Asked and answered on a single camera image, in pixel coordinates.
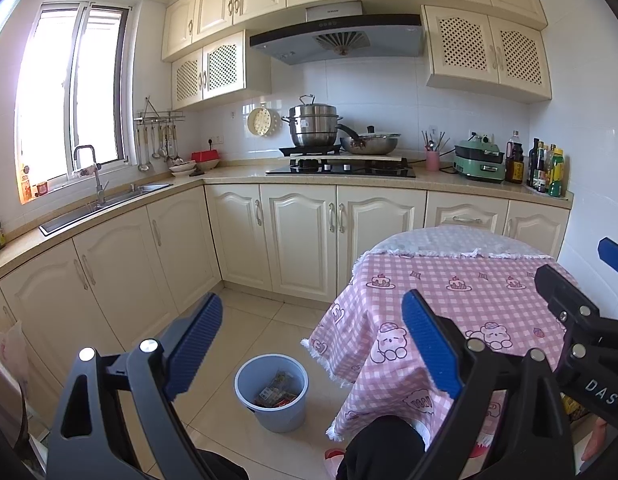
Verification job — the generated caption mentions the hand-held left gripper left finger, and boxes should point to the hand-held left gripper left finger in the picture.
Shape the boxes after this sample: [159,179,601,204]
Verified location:
[46,292,224,480]

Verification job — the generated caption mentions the large soy sauce bottle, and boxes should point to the large soy sauce bottle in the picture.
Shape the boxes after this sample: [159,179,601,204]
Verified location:
[505,131,525,184]

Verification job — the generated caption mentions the person's black trouser leg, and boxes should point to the person's black trouser leg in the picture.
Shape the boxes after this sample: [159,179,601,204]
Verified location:
[336,415,425,480]
[189,447,250,480]

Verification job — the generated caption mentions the steel kitchen faucet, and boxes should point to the steel kitchen faucet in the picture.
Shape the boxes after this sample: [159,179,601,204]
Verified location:
[73,145,107,206]

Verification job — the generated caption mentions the stainless steel sink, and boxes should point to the stainless steel sink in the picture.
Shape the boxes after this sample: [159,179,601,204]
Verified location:
[39,182,174,236]

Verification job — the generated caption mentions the green plastic bottle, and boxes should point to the green plastic bottle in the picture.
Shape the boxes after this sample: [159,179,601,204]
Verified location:
[548,147,565,197]

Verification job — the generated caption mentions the cream lattice door wall cabinet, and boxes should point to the cream lattice door wall cabinet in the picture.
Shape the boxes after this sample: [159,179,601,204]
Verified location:
[171,30,272,111]
[421,5,552,106]

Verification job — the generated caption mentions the row of hanging kitchen utensils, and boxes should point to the row of hanging kitchen utensils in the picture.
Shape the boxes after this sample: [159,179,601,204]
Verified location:
[136,122,185,172]

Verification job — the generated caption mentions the metal wall utensil rack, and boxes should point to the metal wall utensil rack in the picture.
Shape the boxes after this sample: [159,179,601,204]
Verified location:
[134,96,186,123]

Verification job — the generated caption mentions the stainless steel steamer pot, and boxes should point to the stainless steel steamer pot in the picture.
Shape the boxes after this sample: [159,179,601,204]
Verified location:
[281,95,342,148]

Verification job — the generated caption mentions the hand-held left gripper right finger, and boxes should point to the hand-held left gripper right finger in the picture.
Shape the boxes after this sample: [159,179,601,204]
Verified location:
[400,290,575,480]

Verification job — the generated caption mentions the light blue plastic bin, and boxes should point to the light blue plastic bin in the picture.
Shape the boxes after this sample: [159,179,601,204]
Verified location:
[234,354,310,433]

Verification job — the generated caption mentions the black glass gas stove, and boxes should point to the black glass gas stove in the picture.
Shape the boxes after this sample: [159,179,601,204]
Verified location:
[265,157,417,179]

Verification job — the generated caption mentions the brown sauce bottle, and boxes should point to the brown sauce bottle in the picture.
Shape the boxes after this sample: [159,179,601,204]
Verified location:
[536,141,549,192]

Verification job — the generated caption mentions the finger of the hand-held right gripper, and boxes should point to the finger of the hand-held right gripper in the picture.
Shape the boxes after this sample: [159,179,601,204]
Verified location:
[535,265,618,348]
[598,237,618,281]

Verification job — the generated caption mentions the white lace table cover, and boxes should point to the white lace table cover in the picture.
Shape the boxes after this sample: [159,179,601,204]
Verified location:
[371,226,557,261]

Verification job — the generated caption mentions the cream lower kitchen cabinets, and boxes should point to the cream lower kitchen cabinets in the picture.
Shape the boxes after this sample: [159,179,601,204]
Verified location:
[0,182,572,411]

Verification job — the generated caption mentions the cream round steamer tray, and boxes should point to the cream round steamer tray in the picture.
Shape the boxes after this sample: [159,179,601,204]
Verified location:
[247,102,281,137]

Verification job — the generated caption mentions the sliding kitchen window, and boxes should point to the sliding kitchen window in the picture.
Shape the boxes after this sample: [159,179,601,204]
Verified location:
[16,2,134,206]

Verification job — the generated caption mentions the green electric cooker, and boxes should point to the green electric cooker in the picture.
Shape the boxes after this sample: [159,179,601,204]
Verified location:
[453,141,507,183]

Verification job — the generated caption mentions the grey range hood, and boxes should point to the grey range hood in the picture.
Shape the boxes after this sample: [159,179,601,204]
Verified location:
[249,1,425,66]

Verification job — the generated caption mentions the pile of snack wrappers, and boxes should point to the pile of snack wrappers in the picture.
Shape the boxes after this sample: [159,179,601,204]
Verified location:
[253,371,298,409]

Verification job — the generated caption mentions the steel wok with lid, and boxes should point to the steel wok with lid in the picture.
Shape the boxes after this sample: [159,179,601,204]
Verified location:
[336,124,402,156]

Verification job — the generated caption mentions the pale plastic bag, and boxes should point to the pale plastic bag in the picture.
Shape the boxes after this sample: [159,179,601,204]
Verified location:
[0,305,30,396]

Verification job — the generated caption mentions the person's right hand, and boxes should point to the person's right hand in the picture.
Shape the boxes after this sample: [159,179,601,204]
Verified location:
[582,417,610,463]

